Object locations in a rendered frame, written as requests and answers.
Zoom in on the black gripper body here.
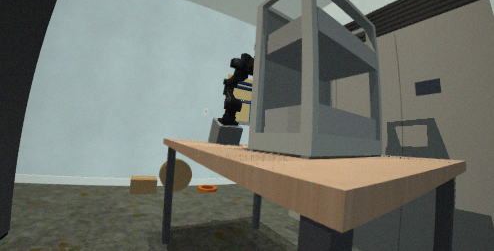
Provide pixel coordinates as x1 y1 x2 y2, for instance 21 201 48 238
246 56 254 76

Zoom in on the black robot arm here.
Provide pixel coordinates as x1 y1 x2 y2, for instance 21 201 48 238
218 53 250 125

